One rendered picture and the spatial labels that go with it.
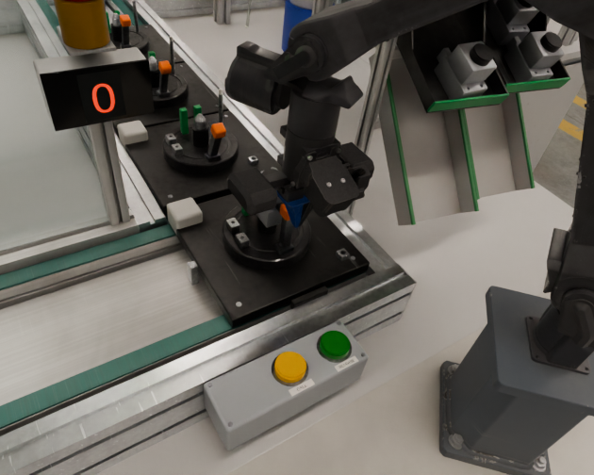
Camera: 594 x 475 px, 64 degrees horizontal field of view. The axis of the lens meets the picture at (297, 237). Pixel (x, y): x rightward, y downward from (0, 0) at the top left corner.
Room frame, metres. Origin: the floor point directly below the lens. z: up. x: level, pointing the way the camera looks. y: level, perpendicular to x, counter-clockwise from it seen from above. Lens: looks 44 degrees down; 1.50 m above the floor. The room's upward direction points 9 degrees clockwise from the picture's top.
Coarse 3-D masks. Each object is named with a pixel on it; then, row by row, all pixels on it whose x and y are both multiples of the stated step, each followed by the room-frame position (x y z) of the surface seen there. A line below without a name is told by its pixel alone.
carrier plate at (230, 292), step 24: (216, 216) 0.57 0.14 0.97; (312, 216) 0.61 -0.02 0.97; (192, 240) 0.51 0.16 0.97; (216, 240) 0.51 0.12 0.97; (312, 240) 0.55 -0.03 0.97; (336, 240) 0.56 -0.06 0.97; (216, 264) 0.47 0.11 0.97; (240, 264) 0.47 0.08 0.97; (312, 264) 0.50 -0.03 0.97; (336, 264) 0.50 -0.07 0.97; (360, 264) 0.51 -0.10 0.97; (216, 288) 0.42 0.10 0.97; (240, 288) 0.43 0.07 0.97; (264, 288) 0.43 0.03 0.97; (288, 288) 0.44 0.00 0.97; (312, 288) 0.45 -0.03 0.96; (240, 312) 0.39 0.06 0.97; (264, 312) 0.40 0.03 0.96
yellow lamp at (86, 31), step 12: (60, 0) 0.49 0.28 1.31; (96, 0) 0.51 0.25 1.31; (60, 12) 0.49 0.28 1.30; (72, 12) 0.49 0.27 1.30; (84, 12) 0.50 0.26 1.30; (96, 12) 0.51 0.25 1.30; (60, 24) 0.50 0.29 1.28; (72, 24) 0.49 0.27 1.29; (84, 24) 0.49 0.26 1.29; (96, 24) 0.50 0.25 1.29; (72, 36) 0.49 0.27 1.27; (84, 36) 0.49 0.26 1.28; (96, 36) 0.50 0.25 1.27; (108, 36) 0.52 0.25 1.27; (84, 48) 0.49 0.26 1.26; (96, 48) 0.50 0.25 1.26
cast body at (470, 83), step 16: (448, 48) 0.70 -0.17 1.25; (464, 48) 0.65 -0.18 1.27; (480, 48) 0.65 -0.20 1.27; (448, 64) 0.66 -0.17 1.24; (464, 64) 0.64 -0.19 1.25; (480, 64) 0.63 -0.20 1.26; (448, 80) 0.65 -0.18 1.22; (464, 80) 0.63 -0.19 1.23; (480, 80) 0.65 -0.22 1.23; (448, 96) 0.65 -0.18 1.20; (464, 96) 0.63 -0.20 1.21
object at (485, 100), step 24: (432, 24) 0.77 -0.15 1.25; (456, 24) 0.79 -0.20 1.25; (480, 24) 0.75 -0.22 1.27; (408, 48) 0.68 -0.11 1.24; (432, 48) 0.72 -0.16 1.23; (408, 72) 0.67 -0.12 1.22; (432, 72) 0.68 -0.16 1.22; (432, 96) 0.61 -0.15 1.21; (480, 96) 0.64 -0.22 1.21; (504, 96) 0.66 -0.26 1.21
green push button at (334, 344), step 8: (328, 336) 0.37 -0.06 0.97; (336, 336) 0.37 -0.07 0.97; (344, 336) 0.37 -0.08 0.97; (320, 344) 0.36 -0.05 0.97; (328, 344) 0.36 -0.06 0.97; (336, 344) 0.36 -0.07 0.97; (344, 344) 0.36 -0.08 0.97; (328, 352) 0.34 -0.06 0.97; (336, 352) 0.35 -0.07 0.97; (344, 352) 0.35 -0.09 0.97
